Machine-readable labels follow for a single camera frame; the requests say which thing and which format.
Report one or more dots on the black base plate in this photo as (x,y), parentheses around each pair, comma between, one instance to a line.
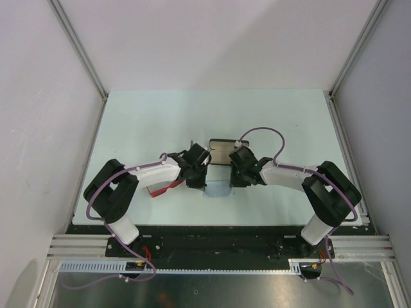
(214,245)

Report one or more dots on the light blue cleaning cloth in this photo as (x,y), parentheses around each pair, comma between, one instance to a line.
(218,189)

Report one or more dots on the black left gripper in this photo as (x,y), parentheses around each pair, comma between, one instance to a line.
(200,183)

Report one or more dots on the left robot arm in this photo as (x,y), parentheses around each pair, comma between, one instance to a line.
(110,192)

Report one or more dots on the left aluminium frame post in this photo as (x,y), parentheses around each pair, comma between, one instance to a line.
(73,38)

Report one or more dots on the aluminium frame post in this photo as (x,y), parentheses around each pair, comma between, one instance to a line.
(369,27)
(73,38)

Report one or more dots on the aluminium front rail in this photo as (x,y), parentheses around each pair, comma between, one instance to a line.
(357,248)

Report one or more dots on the dark green glasses case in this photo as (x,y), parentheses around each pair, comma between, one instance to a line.
(221,148)

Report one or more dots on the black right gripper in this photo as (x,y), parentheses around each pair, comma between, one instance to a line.
(236,183)

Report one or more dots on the grey slotted cable duct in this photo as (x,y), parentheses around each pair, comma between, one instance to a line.
(271,267)

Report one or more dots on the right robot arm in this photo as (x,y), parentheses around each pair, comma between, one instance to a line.
(330,193)

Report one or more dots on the red sunglasses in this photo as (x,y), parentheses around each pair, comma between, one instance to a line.
(160,191)

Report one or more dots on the right aluminium frame post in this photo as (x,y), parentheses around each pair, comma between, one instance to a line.
(369,27)

